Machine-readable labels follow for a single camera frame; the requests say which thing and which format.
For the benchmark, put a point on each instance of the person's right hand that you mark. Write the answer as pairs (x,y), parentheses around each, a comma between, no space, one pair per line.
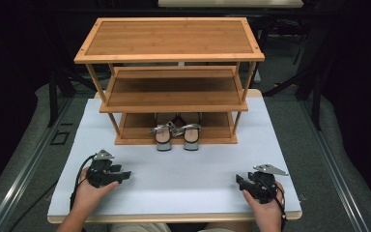
(265,211)

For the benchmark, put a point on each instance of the white table mat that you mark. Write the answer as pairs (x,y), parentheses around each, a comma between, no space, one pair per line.
(180,187)

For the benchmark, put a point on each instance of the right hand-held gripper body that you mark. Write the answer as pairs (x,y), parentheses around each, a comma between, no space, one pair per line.
(264,188)

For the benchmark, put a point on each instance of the person's left hand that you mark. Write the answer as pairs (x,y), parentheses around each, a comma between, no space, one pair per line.
(91,196)

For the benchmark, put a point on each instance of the three-tier wooden shoe rack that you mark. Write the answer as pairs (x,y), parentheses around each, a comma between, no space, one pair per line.
(170,38)

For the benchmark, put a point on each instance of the metal floor rail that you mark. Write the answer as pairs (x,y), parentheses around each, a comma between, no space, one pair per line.
(335,167)
(29,164)

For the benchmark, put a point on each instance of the light wooden table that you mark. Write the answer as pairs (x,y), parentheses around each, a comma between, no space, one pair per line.
(174,218)

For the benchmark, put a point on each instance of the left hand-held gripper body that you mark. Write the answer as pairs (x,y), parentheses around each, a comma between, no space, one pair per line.
(98,174)

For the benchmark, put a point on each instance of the black metal stand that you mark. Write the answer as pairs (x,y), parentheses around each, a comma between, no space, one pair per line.
(53,96)
(316,96)

